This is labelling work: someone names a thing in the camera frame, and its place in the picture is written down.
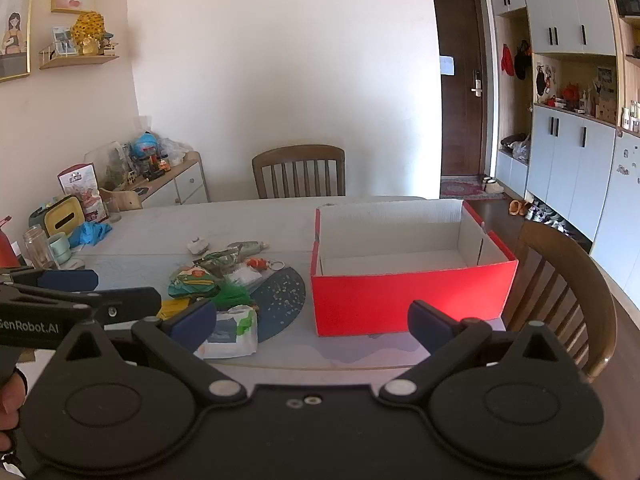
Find dark brown door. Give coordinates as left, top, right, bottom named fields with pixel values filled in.
left=432, top=0, right=488, bottom=177

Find white lower cabinets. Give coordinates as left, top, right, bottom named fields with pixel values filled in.
left=525, top=105, right=617, bottom=242

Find toy cars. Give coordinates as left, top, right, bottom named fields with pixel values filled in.
left=142, top=155, right=172, bottom=181

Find wooden curved-back chair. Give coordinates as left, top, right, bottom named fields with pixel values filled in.
left=502, top=221, right=618, bottom=383

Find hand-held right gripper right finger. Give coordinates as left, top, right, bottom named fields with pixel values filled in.
left=378, top=300, right=583, bottom=406

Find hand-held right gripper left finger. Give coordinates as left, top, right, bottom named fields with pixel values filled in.
left=47, top=300, right=249, bottom=406

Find white wooden sideboard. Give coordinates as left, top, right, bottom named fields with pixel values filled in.
left=100, top=151, right=211, bottom=209

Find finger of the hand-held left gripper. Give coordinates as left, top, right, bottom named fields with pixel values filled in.
left=10, top=282, right=163, bottom=325
left=0, top=267, right=100, bottom=293

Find mint cup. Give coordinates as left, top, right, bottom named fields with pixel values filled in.
left=47, top=232, right=73, bottom=266

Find large framed wall picture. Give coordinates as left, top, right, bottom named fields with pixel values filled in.
left=0, top=0, right=38, bottom=83

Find white upper cabinets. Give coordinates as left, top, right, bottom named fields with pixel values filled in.
left=489, top=0, right=617, bottom=57

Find row of shoes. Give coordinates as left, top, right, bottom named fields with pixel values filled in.
left=525, top=200, right=592, bottom=250

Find golden ornament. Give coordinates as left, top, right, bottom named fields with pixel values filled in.
left=70, top=11, right=107, bottom=56

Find glass jar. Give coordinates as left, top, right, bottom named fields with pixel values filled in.
left=22, top=225, right=58, bottom=270

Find bags on bench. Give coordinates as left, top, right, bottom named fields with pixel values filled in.
left=500, top=132, right=531, bottom=164

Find patterned door rug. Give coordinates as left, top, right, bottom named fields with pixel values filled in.
left=440, top=177, right=488, bottom=200

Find green striped pouch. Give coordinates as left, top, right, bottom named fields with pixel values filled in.
left=168, top=266, right=222, bottom=300

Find low white bench cabinet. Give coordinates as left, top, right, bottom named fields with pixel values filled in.
left=496, top=149, right=530, bottom=199

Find hanging red and black bags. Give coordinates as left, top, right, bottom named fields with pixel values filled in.
left=501, top=40, right=534, bottom=82

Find white tall cabinet door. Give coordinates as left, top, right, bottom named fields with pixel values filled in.
left=592, top=132, right=640, bottom=307

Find small photo frame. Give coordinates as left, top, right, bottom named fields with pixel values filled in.
left=52, top=26, right=81, bottom=57

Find yellow-lid tissue box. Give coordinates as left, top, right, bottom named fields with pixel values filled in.
left=29, top=196, right=85, bottom=238

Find blue cloth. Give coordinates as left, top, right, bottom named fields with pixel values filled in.
left=68, top=221, right=113, bottom=249

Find red cardboard box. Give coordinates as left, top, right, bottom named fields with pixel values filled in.
left=311, top=198, right=519, bottom=337

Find wooden wall shelf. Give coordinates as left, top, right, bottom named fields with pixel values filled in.
left=39, top=42, right=121, bottom=71

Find red printed carton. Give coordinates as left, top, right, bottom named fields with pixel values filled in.
left=57, top=161, right=108, bottom=223

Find white cabinets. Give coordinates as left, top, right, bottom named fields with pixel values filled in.
left=525, top=105, right=617, bottom=242
left=489, top=0, right=617, bottom=57

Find dark round placemat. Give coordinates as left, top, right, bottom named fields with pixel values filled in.
left=247, top=266, right=307, bottom=343

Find white plastic bag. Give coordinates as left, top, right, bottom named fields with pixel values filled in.
left=225, top=267, right=264, bottom=293

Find blue round toy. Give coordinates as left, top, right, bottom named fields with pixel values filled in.
left=131, top=131, right=161, bottom=160

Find wooden desk organizer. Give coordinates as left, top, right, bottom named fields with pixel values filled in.
left=98, top=182, right=151, bottom=211

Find person's left hand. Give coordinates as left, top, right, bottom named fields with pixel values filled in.
left=0, top=367, right=29, bottom=453

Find wooden slat-back chair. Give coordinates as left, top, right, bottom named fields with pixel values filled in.
left=251, top=145, right=347, bottom=199

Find red bottle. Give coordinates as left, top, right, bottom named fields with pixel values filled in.
left=0, top=216, right=21, bottom=268

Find clear plastic bag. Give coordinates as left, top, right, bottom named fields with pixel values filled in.
left=160, top=137, right=194, bottom=166

